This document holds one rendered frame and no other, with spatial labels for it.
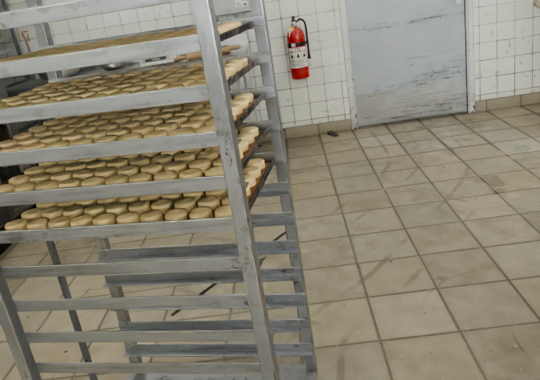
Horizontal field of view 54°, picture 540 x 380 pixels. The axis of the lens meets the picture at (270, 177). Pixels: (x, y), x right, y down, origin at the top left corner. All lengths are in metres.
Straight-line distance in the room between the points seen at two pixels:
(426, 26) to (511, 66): 0.83
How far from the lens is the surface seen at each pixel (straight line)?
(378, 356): 2.08
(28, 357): 1.48
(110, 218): 1.23
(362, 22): 4.79
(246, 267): 1.09
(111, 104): 1.08
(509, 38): 5.11
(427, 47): 4.92
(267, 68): 1.40
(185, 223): 1.11
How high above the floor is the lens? 1.30
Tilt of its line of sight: 19 degrees down
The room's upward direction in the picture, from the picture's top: 9 degrees counter-clockwise
